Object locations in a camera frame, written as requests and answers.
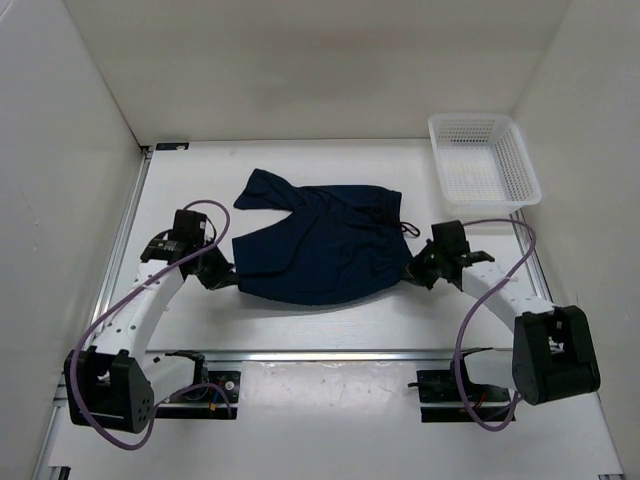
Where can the small dark label sticker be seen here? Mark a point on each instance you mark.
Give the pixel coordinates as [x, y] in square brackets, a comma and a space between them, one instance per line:
[172, 146]

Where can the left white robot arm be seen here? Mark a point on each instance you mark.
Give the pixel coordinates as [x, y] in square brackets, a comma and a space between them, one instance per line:
[110, 384]

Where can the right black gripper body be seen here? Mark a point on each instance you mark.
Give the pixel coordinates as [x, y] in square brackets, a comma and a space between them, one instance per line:
[425, 268]

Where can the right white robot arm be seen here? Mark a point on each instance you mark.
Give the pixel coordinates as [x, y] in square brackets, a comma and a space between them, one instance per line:
[552, 356]

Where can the navy blue shorts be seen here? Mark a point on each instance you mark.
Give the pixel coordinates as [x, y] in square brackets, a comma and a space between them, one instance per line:
[337, 244]

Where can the white plastic mesh basket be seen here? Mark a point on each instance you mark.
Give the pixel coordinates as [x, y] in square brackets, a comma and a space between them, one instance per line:
[482, 164]

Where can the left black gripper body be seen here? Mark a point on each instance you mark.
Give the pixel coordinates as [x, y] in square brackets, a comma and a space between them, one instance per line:
[213, 269]

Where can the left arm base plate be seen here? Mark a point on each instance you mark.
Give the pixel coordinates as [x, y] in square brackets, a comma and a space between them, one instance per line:
[186, 388]

